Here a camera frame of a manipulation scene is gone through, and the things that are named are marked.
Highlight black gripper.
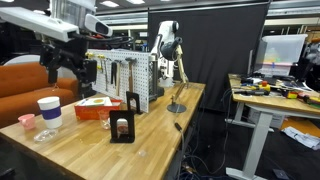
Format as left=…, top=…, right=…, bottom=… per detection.
left=39, top=34, right=98, bottom=85

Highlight pink cup with handle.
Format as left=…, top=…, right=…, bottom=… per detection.
left=17, top=113, right=36, bottom=131

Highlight white cup with blue band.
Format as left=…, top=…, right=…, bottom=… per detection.
left=37, top=96, right=64, bottom=130

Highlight black shelving rack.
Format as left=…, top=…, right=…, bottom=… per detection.
left=79, top=83, right=97, bottom=99

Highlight long steel wrench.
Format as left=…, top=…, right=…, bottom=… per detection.
left=103, top=59, right=110, bottom=92

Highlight white card box with circle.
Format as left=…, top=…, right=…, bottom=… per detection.
left=83, top=96, right=114, bottom=108

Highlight black pliers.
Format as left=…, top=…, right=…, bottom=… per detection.
left=110, top=60, right=118, bottom=87

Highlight orange box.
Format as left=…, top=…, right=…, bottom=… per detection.
left=73, top=97, right=124, bottom=121

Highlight white rounded furniture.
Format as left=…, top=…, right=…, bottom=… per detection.
left=3, top=54, right=43, bottom=66

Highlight orange sofa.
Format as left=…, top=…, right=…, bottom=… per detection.
left=0, top=61, right=81, bottom=129

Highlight clear drinking glass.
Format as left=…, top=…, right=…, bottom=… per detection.
left=98, top=109, right=112, bottom=130

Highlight clear glass ashtray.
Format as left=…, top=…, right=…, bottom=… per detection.
left=33, top=128, right=59, bottom=144

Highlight white pegboard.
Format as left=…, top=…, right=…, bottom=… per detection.
left=87, top=48, right=158, bottom=114

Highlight metal pegboard stand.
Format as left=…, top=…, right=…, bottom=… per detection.
left=148, top=53, right=165, bottom=103

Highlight wooden jointed desk stand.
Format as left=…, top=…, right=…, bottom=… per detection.
left=166, top=44, right=190, bottom=114

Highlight black curtain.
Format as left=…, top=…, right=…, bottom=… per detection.
left=147, top=1, right=271, bottom=113

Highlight small black device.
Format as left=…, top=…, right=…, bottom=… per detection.
left=240, top=76, right=254, bottom=85

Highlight wooden desk with white legs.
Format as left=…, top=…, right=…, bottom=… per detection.
left=225, top=73, right=320, bottom=180

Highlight white box under desk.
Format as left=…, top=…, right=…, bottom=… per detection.
left=247, top=108, right=286, bottom=130

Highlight translucent plastic storage bin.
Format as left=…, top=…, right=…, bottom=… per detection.
left=254, top=33, right=309, bottom=78

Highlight small black floor item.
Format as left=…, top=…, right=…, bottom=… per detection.
left=271, top=168, right=290, bottom=180

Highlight brown board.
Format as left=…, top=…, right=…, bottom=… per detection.
left=280, top=116, right=320, bottom=138

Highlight white crumpled cloth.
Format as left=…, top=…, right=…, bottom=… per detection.
left=282, top=125, right=320, bottom=151

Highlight wooden handled tool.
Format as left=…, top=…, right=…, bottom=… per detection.
left=114, top=59, right=123, bottom=97

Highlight thick robot arm cable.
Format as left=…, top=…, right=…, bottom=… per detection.
left=71, top=31, right=134, bottom=51

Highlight hammer with wooden handle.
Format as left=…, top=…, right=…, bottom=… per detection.
left=124, top=57, right=138, bottom=94

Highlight cable with black plug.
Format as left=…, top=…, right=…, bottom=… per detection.
left=173, top=122, right=186, bottom=180

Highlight tangled floor cables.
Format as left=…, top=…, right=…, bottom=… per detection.
left=181, top=88, right=236, bottom=180

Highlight black handled tool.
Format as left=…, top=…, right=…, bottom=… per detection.
left=233, top=88, right=268, bottom=97

